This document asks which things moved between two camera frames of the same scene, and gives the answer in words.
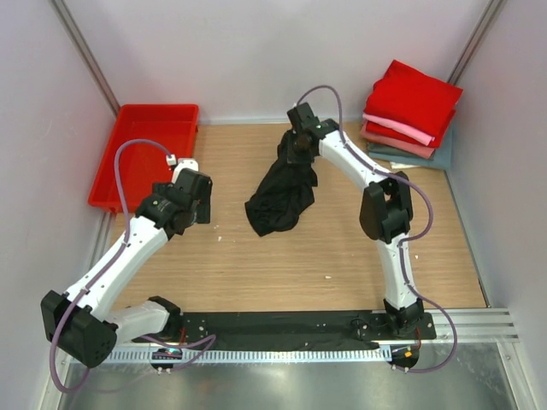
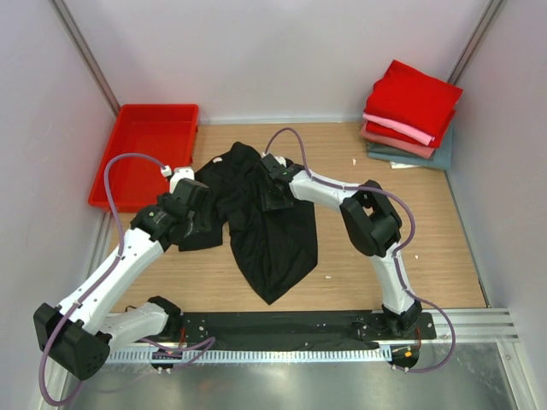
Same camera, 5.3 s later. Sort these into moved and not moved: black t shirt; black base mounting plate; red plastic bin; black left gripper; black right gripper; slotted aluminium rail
Moved: black right gripper; black t shirt
Not moved: slotted aluminium rail; black left gripper; black base mounting plate; red plastic bin
